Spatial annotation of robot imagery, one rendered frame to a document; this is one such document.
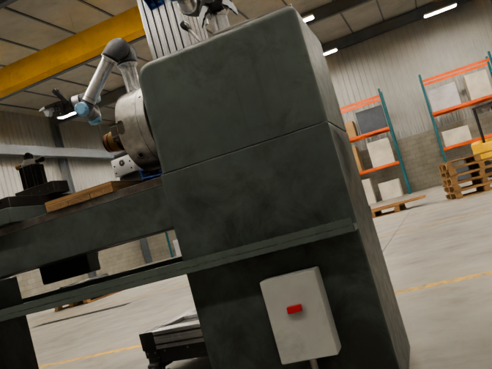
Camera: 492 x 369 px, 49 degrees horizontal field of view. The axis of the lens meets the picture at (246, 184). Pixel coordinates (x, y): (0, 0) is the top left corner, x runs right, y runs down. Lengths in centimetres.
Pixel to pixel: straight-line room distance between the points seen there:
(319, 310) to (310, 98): 65
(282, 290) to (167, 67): 83
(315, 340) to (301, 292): 15
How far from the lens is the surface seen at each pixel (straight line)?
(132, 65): 316
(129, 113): 200
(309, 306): 165
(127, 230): 199
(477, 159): 1100
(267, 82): 174
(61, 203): 212
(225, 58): 180
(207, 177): 178
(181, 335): 272
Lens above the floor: 63
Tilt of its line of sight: 4 degrees up
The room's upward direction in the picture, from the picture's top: 16 degrees counter-clockwise
